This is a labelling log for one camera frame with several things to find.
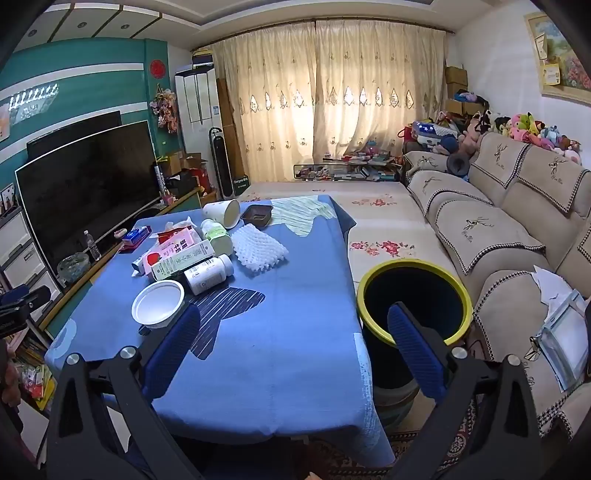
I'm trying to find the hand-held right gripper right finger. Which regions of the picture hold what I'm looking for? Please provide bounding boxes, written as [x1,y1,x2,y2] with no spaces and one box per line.
[387,302,542,480]

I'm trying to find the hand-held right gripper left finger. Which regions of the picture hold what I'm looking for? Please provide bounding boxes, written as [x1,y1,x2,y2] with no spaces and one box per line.
[45,302,202,480]

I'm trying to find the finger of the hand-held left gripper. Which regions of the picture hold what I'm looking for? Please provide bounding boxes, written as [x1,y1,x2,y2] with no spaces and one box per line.
[0,285,51,337]

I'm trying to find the white plastic bowl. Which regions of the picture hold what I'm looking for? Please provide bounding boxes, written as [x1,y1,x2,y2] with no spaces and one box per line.
[131,280,186,328]

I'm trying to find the black yellow-rimmed trash bin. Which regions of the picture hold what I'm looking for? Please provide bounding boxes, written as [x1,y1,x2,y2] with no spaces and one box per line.
[356,259,474,407]

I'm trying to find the white pill bottle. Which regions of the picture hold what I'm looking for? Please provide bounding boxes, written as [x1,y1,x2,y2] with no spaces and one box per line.
[184,254,234,296]

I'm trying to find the green white carton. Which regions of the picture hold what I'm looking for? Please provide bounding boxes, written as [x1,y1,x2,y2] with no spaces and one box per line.
[151,240,215,282]

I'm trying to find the pink white milk carton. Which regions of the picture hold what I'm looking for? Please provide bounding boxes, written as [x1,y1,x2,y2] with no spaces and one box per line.
[131,244,175,278]

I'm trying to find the red packet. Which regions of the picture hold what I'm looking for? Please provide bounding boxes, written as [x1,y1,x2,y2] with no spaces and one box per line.
[158,227,197,252]

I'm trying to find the green white plastic bottle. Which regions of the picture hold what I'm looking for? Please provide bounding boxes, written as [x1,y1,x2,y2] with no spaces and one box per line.
[200,219,232,252]

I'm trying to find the white foam net sleeve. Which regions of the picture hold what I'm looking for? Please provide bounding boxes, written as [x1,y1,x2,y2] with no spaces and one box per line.
[231,224,290,271]

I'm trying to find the white paper cup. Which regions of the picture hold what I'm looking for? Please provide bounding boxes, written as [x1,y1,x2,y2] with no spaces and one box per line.
[203,199,241,229]

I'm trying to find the brown plastic tray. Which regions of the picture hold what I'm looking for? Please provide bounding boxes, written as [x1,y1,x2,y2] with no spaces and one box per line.
[240,204,273,230]

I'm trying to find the person's left forearm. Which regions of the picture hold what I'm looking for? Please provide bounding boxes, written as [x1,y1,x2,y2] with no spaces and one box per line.
[0,339,21,407]

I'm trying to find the green plastic stool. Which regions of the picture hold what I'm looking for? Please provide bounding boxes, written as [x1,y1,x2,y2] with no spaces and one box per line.
[374,378,419,432]

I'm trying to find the glass ashtray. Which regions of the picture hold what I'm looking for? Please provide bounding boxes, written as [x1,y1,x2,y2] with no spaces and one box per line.
[56,253,90,283]

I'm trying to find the clear water bottle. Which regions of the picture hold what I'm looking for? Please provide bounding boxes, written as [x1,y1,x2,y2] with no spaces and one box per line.
[84,230,102,263]

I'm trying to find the red patterned carpet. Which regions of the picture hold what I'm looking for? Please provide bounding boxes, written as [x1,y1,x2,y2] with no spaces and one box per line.
[295,401,481,480]

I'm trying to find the blue red small box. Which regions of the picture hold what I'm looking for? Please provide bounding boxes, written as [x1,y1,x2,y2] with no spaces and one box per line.
[121,226,153,250]

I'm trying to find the blue patterned tablecloth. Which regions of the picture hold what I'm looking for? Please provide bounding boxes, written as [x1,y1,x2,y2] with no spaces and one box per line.
[44,195,398,467]

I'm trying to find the cream floral mat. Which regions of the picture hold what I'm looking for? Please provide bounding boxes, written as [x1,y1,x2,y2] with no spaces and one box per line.
[240,180,462,287]

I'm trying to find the large black television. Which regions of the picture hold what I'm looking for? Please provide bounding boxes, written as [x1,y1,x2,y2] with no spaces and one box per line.
[15,120,162,278]

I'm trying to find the clear plastic document bag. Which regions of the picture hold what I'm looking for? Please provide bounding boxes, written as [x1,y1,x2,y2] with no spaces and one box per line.
[526,291,589,393]

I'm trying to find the white papers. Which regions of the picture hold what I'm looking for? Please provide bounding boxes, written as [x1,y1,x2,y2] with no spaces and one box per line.
[530,264,578,319]

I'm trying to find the beige sofa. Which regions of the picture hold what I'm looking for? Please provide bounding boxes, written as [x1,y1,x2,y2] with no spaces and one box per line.
[401,131,591,439]

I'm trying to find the open cardboard box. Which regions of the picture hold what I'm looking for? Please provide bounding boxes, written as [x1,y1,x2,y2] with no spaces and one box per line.
[164,151,208,178]

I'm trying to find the grey neck pillow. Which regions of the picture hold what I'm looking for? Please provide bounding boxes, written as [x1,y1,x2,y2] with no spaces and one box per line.
[447,151,472,178]

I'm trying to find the cluttered glass coffee table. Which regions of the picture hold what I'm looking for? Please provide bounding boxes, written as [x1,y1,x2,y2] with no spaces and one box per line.
[294,154,404,183]

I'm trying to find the black tower fan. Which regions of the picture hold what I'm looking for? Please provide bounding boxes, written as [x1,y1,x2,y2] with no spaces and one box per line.
[209,127,235,201]

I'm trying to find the artificial flower bouquet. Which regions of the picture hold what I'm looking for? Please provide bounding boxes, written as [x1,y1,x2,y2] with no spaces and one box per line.
[150,85,180,134]

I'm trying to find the pile of plush toys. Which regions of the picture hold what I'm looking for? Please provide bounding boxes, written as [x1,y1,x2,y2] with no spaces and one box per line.
[406,108,583,164]

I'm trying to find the stack of cardboard boxes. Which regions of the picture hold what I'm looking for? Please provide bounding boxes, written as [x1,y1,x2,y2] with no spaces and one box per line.
[444,66,483,116]

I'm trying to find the beige embroidered curtains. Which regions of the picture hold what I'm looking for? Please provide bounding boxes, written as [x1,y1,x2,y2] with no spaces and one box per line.
[205,18,448,183]

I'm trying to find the framed flower painting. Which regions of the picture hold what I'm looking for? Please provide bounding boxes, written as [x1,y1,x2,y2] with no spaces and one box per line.
[524,11,591,100]

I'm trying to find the crystal wall light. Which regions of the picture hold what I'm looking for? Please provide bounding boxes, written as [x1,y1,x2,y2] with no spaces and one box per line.
[8,85,61,125]

